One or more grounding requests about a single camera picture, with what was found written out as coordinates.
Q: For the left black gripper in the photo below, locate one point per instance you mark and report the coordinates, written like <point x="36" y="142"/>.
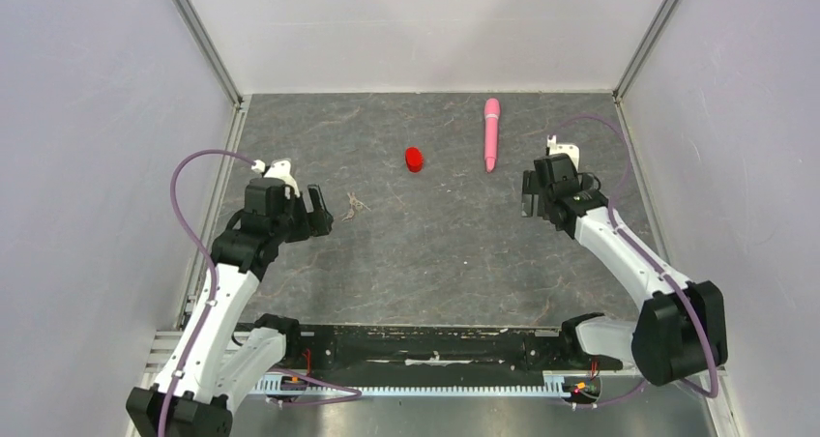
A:
<point x="321" y="219"/>

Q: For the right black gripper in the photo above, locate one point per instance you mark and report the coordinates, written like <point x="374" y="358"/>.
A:
<point x="531" y="189"/>

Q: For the metal key bunch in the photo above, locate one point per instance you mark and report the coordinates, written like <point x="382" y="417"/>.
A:
<point x="356" y="207"/>

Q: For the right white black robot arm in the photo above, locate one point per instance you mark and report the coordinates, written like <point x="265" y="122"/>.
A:
<point x="680" y="330"/>

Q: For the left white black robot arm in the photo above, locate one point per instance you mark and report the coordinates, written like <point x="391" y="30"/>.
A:
<point x="199" y="390"/>

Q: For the pink pen-shaped stick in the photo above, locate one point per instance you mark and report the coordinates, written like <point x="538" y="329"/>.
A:
<point x="491" y="112"/>

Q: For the red cylindrical cap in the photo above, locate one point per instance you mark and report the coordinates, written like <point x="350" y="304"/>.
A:
<point x="414" y="159"/>

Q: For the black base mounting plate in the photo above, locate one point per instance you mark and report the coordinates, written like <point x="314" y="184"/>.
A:
<point x="441" y="356"/>

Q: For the left aluminium frame rail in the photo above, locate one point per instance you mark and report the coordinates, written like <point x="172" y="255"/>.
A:
<point x="238" y="109"/>

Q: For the aluminium frame rail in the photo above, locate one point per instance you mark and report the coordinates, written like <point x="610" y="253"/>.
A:
<point x="633" y="103"/>
<point x="238" y="109"/>

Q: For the right aluminium frame rail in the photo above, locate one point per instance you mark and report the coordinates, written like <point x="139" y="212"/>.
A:
<point x="633" y="103"/>

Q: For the white slotted cable duct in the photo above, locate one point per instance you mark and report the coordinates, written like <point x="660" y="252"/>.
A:
<point x="550" y="386"/>

